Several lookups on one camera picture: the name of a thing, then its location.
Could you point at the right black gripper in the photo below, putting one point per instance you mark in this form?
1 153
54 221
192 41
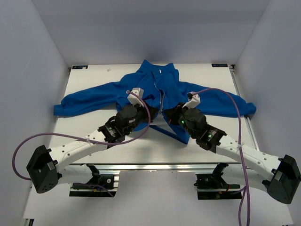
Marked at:
172 114

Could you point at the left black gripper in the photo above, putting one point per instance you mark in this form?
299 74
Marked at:
152 111

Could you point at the blue zip jacket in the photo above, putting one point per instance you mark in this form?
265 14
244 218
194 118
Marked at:
162 90

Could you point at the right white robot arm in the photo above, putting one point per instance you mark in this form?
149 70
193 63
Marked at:
278 177

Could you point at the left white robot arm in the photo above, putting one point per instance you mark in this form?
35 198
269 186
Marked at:
48 167

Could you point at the right blue table label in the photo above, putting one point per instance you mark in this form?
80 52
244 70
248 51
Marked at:
219 65

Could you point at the blue table label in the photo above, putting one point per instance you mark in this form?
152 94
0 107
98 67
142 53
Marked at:
79 67
219 65

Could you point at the left blue table label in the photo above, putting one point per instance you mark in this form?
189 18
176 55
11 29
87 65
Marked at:
79 67

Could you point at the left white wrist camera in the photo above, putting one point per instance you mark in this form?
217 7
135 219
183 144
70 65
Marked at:
135 96

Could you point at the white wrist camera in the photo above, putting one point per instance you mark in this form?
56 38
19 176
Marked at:
135 96
193 100

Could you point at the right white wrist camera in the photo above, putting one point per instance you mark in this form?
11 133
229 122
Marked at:
193 100

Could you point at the aluminium front rail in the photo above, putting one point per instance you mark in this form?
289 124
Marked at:
155 166

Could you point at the aluminium rail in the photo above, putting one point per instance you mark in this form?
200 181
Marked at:
155 166
247 118

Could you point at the aluminium right side rail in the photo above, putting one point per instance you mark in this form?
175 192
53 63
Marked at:
247 118

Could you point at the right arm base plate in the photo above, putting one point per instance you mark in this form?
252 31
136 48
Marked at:
211 187

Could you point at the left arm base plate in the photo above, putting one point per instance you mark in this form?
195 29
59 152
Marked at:
96 183

